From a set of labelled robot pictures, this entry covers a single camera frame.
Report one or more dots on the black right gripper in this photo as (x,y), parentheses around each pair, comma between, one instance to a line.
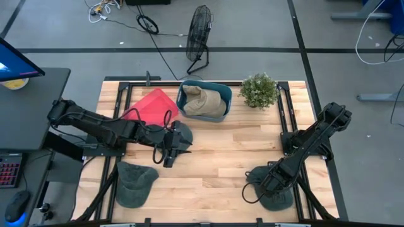
(273,183)

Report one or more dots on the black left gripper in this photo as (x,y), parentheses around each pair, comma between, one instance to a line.
(173,142)

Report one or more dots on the dark green cap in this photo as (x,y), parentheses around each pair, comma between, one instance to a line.
(134,186)
(187,132)
(281,201)

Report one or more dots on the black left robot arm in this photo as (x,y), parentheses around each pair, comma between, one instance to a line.
(101,126)

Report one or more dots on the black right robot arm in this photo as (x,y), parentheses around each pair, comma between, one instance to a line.
(315,135)

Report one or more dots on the red plastic bin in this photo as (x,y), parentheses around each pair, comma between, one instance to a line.
(151,105)

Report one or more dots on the teal plastic bin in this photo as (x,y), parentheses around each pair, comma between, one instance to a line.
(228,94)

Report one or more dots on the small green potted plant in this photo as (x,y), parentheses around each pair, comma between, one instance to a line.
(259,91)

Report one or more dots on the black floor fan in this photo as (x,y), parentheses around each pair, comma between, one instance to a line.
(198,31)

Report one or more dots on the grey table leg bar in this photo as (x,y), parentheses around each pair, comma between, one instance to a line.
(378,97)
(356,15)

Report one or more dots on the black box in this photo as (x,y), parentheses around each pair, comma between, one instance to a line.
(147,2)

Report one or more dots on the black desk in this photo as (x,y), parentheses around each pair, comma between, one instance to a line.
(28,110)

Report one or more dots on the keyboard with pink backlight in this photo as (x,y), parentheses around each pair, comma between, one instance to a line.
(9,170)

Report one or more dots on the black computer mouse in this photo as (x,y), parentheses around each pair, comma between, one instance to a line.
(17,205)

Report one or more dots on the yellow round dish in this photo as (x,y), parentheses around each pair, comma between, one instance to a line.
(14,84)

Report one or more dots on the computer monitor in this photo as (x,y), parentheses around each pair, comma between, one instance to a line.
(14,64)

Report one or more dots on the blue cabinet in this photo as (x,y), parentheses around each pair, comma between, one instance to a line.
(394,14)

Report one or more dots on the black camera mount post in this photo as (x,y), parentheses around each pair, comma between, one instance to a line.
(148,78)

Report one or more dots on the black aluminium table frame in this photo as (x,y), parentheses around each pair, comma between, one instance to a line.
(104,195)

